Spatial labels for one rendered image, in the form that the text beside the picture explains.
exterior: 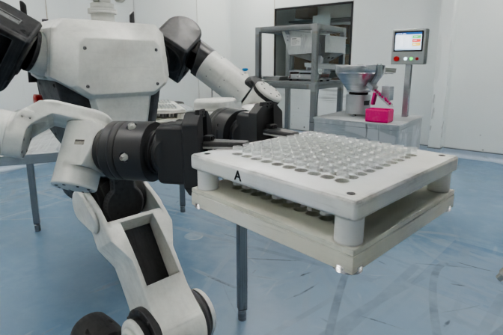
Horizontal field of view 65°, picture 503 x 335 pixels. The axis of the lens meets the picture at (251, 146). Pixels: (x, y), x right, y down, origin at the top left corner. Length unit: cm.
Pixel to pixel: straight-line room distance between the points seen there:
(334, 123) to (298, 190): 249
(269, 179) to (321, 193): 7
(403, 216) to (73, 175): 44
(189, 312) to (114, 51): 59
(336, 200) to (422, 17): 528
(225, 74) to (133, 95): 25
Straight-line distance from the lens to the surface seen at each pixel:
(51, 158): 152
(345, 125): 284
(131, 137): 57
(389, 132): 273
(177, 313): 93
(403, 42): 308
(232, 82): 105
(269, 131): 64
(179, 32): 107
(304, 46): 391
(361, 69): 295
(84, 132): 62
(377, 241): 41
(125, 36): 94
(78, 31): 90
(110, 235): 94
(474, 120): 548
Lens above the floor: 115
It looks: 12 degrees down
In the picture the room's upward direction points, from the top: straight up
